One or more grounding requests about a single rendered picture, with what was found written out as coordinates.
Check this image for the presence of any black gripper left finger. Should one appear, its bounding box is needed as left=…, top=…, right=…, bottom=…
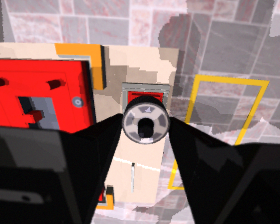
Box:
left=0, top=113, right=123, bottom=224

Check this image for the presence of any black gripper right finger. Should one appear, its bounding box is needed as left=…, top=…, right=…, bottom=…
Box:
left=168, top=117, right=280, bottom=224

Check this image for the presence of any grey wheel with black tyre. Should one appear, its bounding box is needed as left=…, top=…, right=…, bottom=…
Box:
left=122, top=95, right=170, bottom=145

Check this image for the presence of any yellow rectangular outline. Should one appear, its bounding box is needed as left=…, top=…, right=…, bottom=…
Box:
left=168, top=74, right=269, bottom=190

